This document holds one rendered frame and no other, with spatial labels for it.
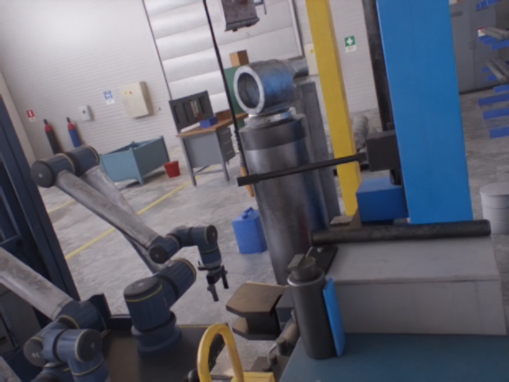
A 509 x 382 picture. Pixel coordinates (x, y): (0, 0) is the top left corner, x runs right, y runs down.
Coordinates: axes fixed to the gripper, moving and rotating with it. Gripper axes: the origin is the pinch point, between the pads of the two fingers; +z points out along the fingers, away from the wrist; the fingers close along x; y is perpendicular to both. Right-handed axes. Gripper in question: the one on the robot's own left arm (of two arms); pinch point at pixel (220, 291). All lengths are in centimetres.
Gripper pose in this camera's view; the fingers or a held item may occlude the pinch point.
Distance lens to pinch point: 261.4
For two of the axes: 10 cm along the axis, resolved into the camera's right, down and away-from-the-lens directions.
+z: 2.3, 9.4, 2.7
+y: 9.1, -1.1, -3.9
